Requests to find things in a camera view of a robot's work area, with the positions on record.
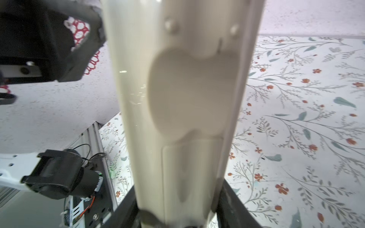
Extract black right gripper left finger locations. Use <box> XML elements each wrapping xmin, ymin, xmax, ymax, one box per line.
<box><xmin>101</xmin><ymin>187</ymin><xmax>141</xmax><ymax>228</ymax></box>

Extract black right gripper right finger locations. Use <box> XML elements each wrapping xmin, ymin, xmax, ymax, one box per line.
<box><xmin>216</xmin><ymin>180</ymin><xmax>262</xmax><ymax>228</ymax></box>

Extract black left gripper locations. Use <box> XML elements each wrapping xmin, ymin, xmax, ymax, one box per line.
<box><xmin>1</xmin><ymin>1</ymin><xmax>106</xmax><ymax>85</ymax></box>

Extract white universal AC remote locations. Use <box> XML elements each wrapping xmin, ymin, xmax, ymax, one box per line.
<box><xmin>102</xmin><ymin>1</ymin><xmax>265</xmax><ymax>228</ymax></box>

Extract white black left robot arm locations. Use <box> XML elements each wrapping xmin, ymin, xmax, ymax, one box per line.
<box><xmin>1</xmin><ymin>1</ymin><xmax>106</xmax><ymax>200</ymax></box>

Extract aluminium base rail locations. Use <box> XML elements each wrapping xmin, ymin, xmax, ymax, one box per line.
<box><xmin>61</xmin><ymin>122</ymin><xmax>118</xmax><ymax>228</ymax></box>

